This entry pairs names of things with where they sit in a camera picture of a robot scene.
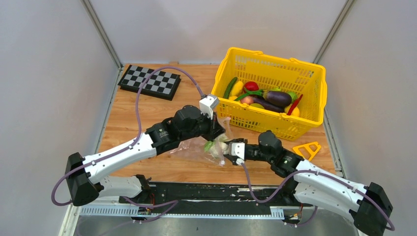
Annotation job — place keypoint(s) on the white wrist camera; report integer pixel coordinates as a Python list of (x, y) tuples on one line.
[(237, 151), (208, 104)]

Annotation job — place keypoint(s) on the black white checkerboard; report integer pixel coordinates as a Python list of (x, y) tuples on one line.
[(161, 85)]

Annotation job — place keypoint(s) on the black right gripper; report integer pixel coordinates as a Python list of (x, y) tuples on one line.
[(239, 140)]

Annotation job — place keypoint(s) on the purple toy eggplant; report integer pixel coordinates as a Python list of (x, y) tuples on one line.
[(277, 98)]

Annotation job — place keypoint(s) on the yellow toy lemon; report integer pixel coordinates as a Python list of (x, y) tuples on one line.
[(295, 111)]

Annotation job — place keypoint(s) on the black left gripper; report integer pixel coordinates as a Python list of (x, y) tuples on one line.
[(215, 128)]

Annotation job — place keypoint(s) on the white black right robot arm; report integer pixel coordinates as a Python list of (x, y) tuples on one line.
[(366, 206)]

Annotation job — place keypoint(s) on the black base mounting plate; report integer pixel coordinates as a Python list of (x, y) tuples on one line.
[(201, 198)]

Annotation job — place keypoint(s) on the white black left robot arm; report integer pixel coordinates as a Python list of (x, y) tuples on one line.
[(87, 176)]

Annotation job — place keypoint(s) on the yellow triangular plastic piece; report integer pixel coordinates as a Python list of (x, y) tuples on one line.
[(308, 151)]

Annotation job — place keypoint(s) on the green toy pea pod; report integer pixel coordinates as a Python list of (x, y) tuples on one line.
[(259, 92)]

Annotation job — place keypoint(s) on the yellow plastic basket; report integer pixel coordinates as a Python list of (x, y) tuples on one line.
[(306, 79)]

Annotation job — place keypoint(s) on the green toy cucumber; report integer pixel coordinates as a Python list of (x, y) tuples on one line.
[(229, 88)]

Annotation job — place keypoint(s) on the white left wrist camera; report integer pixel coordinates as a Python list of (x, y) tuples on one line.
[(208, 104)]

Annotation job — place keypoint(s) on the red toy chili pepper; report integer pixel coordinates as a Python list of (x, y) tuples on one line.
[(294, 105)]

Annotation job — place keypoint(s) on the white green toy cauliflower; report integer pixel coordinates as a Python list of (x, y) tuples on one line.
[(216, 149)]

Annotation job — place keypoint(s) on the yellow toy corn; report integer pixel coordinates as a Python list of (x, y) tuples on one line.
[(236, 89)]

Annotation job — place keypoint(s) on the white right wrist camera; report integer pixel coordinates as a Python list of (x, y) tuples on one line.
[(237, 151)]

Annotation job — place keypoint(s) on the clear zip top bag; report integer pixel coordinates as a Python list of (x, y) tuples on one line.
[(193, 149)]

